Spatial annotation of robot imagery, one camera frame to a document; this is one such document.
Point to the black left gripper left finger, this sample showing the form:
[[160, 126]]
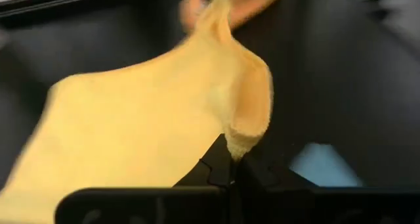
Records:
[[213, 174]]

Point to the blue microfiber towel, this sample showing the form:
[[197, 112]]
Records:
[[321, 166]]

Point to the yellow microfiber towel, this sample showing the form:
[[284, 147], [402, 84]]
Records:
[[115, 135]]

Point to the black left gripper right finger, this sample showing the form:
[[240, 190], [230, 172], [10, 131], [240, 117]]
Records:
[[262, 191]]

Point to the orange microfiber towel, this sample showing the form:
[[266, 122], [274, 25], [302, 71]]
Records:
[[252, 7]]

